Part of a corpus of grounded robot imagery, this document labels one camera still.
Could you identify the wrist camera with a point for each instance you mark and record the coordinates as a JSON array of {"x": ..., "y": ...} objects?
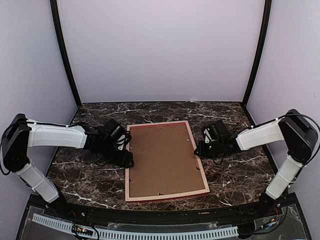
[
  {"x": 112, "y": 131},
  {"x": 216, "y": 131}
]

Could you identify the black front rail base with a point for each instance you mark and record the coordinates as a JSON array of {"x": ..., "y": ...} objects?
[{"x": 284, "y": 222}]

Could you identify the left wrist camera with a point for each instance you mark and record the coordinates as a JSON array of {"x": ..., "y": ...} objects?
[{"x": 112, "y": 131}]

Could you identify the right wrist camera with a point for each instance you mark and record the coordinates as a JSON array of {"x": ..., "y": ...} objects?
[{"x": 216, "y": 131}]

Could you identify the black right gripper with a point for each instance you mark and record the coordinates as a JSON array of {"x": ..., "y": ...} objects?
[{"x": 201, "y": 152}]

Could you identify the white slotted cable duct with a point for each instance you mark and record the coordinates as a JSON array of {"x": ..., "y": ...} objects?
[{"x": 119, "y": 231}]

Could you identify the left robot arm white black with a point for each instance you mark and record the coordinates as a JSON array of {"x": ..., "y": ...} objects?
[{"x": 24, "y": 135}]

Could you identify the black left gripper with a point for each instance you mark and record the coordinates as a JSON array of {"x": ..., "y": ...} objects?
[{"x": 123, "y": 161}]

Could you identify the red wooden picture frame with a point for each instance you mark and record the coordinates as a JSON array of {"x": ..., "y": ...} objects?
[{"x": 167, "y": 197}]

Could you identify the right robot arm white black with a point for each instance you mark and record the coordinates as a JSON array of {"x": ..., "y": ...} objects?
[{"x": 298, "y": 134}]

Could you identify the black enclosure frame post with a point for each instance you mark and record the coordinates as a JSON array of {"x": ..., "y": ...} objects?
[
  {"x": 259, "y": 51},
  {"x": 63, "y": 51}
]

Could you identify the black enclosure frame post right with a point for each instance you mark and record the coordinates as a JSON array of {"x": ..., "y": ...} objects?
[{"x": 259, "y": 51}]

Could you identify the black enclosure frame post left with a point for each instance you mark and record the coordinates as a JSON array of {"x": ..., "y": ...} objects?
[{"x": 63, "y": 51}]

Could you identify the brown cardboard backing board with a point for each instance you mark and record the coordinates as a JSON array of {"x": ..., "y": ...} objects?
[{"x": 162, "y": 160}]

